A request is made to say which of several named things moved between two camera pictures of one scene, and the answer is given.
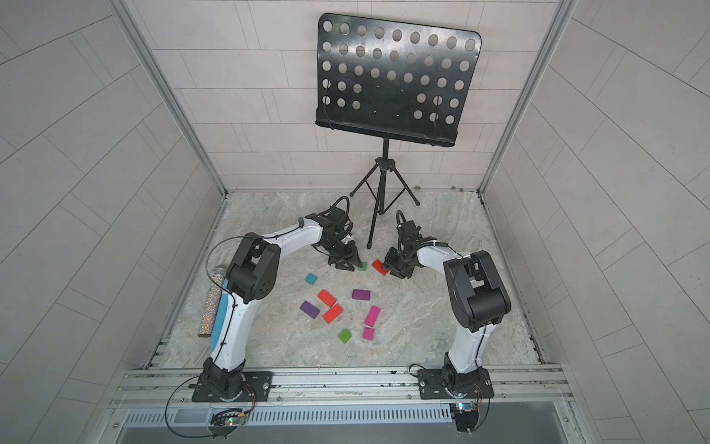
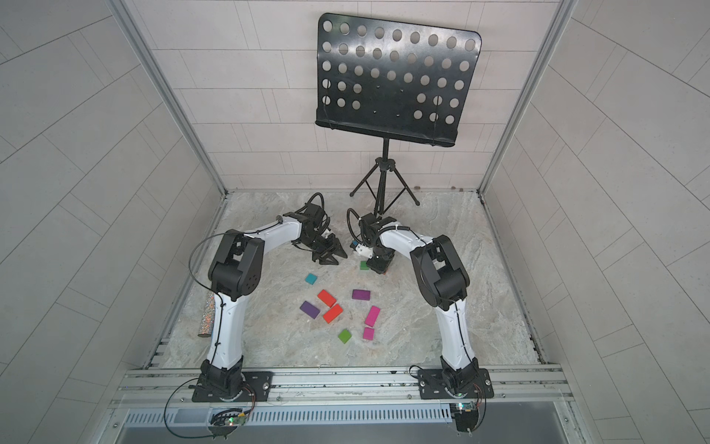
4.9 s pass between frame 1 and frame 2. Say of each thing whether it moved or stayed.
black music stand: stayed
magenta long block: stayed
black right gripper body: moved
